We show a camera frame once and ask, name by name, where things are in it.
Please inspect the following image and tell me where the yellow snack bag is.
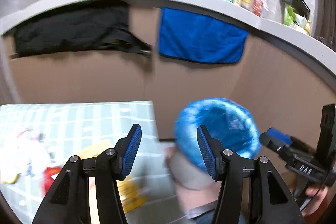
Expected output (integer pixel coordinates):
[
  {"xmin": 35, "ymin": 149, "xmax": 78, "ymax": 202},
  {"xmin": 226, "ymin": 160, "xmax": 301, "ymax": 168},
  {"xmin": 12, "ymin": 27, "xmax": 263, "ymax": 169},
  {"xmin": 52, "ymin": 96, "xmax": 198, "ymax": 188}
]
[{"xmin": 77, "ymin": 142, "xmax": 146, "ymax": 213}]

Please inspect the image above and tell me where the blue lined trash bin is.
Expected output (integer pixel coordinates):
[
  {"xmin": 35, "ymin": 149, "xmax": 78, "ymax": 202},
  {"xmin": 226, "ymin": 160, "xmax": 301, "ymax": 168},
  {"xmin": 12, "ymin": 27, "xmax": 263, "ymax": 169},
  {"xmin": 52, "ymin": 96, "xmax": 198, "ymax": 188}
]
[{"xmin": 168, "ymin": 98, "xmax": 261, "ymax": 190}]

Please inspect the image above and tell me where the grey kitchen countertop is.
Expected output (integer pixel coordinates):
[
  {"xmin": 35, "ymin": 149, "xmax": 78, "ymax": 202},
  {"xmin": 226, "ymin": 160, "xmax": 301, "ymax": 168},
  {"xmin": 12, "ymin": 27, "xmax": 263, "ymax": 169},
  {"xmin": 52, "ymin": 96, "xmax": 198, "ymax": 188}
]
[{"xmin": 1, "ymin": 0, "xmax": 335, "ymax": 86}]

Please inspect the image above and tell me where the person's right hand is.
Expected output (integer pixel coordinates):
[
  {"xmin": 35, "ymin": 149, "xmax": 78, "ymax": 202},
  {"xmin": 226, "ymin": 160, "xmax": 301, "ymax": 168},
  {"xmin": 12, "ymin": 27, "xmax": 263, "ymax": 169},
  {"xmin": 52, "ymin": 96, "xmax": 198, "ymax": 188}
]
[{"xmin": 302, "ymin": 185, "xmax": 329, "ymax": 217}]

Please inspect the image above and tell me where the red snack packet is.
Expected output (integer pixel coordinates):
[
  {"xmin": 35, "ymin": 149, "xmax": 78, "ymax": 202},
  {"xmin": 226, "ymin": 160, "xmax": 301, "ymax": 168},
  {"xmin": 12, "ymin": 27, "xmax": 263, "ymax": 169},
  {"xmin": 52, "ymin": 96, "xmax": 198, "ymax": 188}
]
[{"xmin": 41, "ymin": 166, "xmax": 62, "ymax": 196}]

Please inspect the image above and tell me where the green checked tablecloth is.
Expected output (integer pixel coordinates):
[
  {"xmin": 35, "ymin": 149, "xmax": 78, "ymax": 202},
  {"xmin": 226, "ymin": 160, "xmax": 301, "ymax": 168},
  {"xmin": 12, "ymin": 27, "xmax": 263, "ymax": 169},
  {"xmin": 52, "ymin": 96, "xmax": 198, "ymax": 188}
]
[{"xmin": 1, "ymin": 101, "xmax": 187, "ymax": 223}]

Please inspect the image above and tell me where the blue hanging towel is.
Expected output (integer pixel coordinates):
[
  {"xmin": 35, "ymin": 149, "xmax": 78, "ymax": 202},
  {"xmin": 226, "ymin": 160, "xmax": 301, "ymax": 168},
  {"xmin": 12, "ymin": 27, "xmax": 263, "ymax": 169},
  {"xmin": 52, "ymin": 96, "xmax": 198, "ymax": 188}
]
[{"xmin": 158, "ymin": 7, "xmax": 249, "ymax": 64}]

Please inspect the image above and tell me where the black hanging cloth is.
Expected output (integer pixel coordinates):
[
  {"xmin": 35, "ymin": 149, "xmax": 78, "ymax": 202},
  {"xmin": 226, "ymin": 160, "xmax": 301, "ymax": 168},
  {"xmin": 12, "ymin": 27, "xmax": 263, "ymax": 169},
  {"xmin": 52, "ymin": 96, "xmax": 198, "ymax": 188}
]
[{"xmin": 5, "ymin": 0, "xmax": 152, "ymax": 57}]

